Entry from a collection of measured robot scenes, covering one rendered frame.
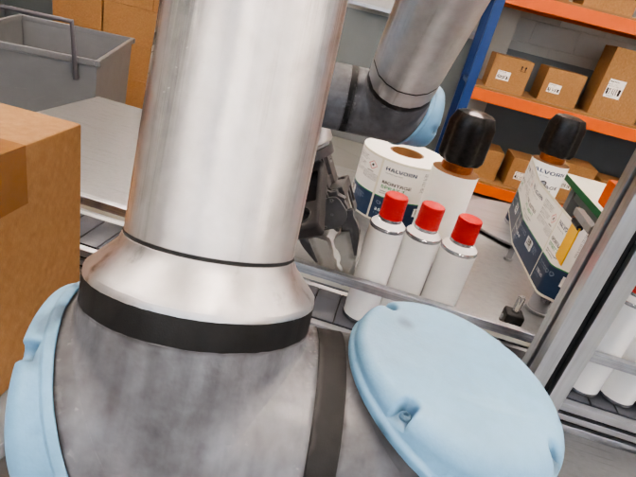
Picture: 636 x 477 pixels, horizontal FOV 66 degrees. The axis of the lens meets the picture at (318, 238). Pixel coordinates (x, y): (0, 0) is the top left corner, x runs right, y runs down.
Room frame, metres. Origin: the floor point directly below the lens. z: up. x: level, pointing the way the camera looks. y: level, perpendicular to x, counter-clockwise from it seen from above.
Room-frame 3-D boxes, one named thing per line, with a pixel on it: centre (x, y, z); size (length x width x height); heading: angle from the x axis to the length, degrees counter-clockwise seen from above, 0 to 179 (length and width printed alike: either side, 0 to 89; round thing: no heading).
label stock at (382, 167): (1.11, -0.15, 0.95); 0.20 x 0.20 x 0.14
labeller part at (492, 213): (1.21, -0.50, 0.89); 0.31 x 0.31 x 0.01
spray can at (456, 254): (0.63, -0.19, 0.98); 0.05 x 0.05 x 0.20
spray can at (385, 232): (0.64, -0.09, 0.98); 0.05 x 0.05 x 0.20
